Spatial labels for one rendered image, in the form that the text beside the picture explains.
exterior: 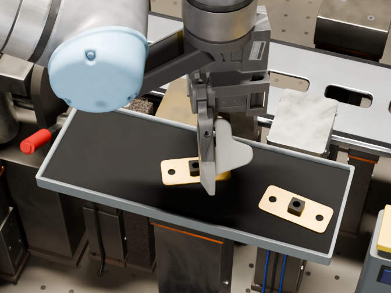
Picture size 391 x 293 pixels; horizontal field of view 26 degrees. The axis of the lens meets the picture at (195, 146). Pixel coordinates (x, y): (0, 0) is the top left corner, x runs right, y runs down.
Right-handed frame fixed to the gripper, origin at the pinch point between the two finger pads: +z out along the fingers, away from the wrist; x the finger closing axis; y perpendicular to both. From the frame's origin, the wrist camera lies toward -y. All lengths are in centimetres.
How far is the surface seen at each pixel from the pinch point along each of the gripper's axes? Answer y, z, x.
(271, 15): 26, 51, 75
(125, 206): -9.1, 5.4, -4.1
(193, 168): -0.5, 3.9, -0.5
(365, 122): 28.3, 21.1, 18.0
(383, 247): 20.1, 5.5, -13.4
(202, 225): -0.4, 4.9, -8.1
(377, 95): 31.6, 21.1, 23.3
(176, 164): -2.5, 4.8, 1.1
